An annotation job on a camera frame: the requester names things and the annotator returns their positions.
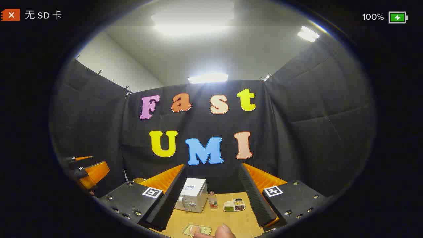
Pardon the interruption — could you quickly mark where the ceiling light panel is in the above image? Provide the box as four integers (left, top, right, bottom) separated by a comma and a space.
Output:
188, 73, 229, 84
297, 26, 320, 43

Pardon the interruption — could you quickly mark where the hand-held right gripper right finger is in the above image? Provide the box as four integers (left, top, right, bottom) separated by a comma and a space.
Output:
238, 162, 327, 228

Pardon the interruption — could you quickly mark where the white microwave oven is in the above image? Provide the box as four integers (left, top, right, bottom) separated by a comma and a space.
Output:
174, 178, 208, 213

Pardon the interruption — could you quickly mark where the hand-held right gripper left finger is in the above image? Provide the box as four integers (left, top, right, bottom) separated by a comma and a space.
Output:
99, 164, 189, 232

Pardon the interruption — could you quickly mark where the white divided dish with grains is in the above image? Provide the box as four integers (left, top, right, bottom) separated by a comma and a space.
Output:
223, 199, 246, 212

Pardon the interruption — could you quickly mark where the pale green square plate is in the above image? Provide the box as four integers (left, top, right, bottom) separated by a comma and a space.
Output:
183, 224, 212, 237

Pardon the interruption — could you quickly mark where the black backdrop cloth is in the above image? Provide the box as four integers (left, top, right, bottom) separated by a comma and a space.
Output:
50, 43, 377, 199

